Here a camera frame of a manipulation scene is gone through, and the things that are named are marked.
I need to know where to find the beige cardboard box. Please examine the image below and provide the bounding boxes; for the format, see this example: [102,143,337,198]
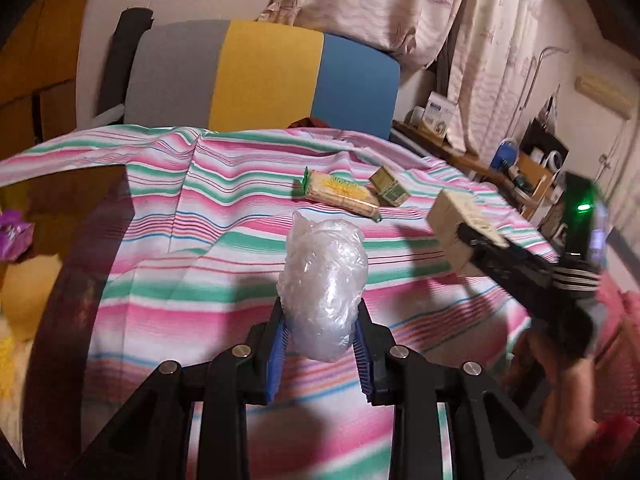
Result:
[425,187,510,276]

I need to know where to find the white plastic bag ball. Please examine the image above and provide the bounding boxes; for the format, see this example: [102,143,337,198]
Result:
[277,212,369,363]

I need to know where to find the gold storage bin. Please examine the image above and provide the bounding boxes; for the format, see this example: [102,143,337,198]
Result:
[1,165,134,472]

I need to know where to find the purple snack packet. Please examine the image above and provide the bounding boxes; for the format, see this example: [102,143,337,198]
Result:
[0,209,35,262]

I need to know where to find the person's right hand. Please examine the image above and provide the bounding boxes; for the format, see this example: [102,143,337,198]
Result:
[502,330,598,464]

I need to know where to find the blue round container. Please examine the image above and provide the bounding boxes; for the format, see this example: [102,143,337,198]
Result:
[489,139,520,172]

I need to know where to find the black desk organizer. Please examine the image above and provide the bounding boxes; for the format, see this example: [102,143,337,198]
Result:
[520,118,568,174]

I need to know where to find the striped pink green bedsheet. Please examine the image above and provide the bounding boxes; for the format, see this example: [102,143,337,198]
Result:
[1,126,553,479]

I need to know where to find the small green tea box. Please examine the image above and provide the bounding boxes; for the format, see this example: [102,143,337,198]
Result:
[369,166,410,207]

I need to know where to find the white blue box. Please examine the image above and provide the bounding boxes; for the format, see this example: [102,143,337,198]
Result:
[419,91,458,140]

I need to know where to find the wooden desk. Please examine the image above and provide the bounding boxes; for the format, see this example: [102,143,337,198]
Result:
[390,120,549,220]

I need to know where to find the small rice cracker pack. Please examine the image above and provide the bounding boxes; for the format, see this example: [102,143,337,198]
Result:
[302,167,382,222]

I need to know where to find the pink patterned curtain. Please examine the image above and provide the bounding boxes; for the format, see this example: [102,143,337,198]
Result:
[259,0,544,162]

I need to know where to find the dark red cloth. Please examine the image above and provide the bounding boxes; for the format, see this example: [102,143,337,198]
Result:
[288,117,329,129]

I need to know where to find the grey yellow blue chair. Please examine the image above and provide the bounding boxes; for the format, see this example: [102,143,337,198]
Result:
[85,8,400,139]

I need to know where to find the wooden wardrobe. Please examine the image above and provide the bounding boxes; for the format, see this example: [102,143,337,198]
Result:
[1,0,88,159]

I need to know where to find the black camera with screen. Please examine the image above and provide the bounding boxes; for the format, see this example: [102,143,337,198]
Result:
[562,172,608,268]

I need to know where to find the wall air conditioner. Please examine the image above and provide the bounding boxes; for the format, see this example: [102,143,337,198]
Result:
[574,73,637,120]

